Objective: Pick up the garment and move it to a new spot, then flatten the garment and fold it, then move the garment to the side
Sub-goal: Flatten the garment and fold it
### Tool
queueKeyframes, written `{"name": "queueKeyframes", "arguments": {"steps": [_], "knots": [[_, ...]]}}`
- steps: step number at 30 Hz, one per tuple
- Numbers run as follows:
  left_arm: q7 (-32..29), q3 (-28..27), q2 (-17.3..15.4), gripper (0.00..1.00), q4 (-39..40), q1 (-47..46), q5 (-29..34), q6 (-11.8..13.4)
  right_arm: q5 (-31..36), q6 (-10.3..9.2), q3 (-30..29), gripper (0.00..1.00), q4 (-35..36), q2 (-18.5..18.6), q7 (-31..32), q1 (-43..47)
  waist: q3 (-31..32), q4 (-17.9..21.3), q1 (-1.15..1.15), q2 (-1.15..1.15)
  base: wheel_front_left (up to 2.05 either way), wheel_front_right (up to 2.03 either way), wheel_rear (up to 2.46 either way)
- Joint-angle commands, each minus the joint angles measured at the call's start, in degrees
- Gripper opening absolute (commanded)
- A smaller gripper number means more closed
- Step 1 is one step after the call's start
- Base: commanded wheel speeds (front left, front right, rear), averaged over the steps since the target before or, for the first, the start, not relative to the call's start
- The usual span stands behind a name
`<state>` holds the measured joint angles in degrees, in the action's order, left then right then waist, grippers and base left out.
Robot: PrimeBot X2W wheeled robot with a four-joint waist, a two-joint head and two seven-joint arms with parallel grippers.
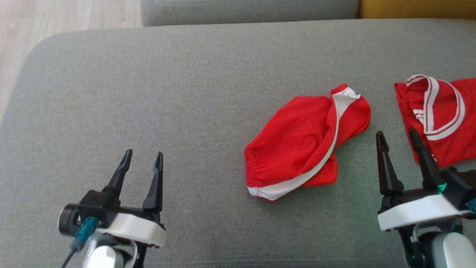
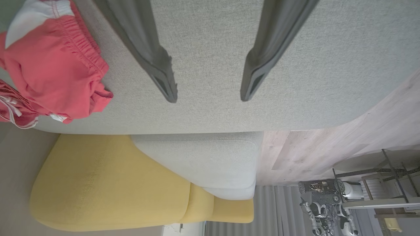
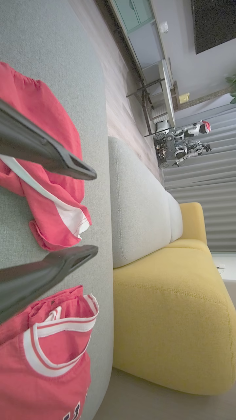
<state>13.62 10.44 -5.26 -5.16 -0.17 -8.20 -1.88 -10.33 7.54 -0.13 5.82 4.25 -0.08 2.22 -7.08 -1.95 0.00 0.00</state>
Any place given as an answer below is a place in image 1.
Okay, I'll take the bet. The grey sofa cushion stitched seam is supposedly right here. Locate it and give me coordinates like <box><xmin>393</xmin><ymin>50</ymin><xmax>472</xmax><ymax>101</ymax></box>
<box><xmin>140</xmin><ymin>0</ymin><xmax>360</xmax><ymax>27</ymax></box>

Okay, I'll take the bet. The red jersey white striped trim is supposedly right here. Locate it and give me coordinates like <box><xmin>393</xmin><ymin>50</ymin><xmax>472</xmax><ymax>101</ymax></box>
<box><xmin>394</xmin><ymin>74</ymin><xmax>476</xmax><ymax>168</ymax></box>

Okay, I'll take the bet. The yellow sofa back cushion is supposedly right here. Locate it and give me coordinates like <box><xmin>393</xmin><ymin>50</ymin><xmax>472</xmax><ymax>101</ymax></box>
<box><xmin>358</xmin><ymin>0</ymin><xmax>476</xmax><ymax>20</ymax></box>

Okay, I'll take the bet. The teal plug cable left camera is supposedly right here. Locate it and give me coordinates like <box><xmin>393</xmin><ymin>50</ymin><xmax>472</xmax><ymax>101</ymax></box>
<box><xmin>61</xmin><ymin>217</ymin><xmax>98</xmax><ymax>268</ymax></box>

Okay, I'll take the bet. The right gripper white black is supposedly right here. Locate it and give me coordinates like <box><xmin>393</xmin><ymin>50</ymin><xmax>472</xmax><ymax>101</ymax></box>
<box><xmin>376</xmin><ymin>128</ymin><xmax>471</xmax><ymax>232</ymax></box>

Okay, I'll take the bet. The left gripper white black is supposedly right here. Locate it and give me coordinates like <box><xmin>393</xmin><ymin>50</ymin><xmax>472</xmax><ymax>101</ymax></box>
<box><xmin>94</xmin><ymin>149</ymin><xmax>167</xmax><ymax>248</ymax></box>

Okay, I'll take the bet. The large grey sofa seat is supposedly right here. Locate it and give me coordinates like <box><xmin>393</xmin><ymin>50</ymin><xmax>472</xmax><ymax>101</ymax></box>
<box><xmin>0</xmin><ymin>19</ymin><xmax>476</xmax><ymax>268</ymax></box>

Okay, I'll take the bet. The red mesh shorts white band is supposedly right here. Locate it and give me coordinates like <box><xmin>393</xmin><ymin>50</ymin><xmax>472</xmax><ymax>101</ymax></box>
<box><xmin>244</xmin><ymin>83</ymin><xmax>372</xmax><ymax>202</ymax></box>

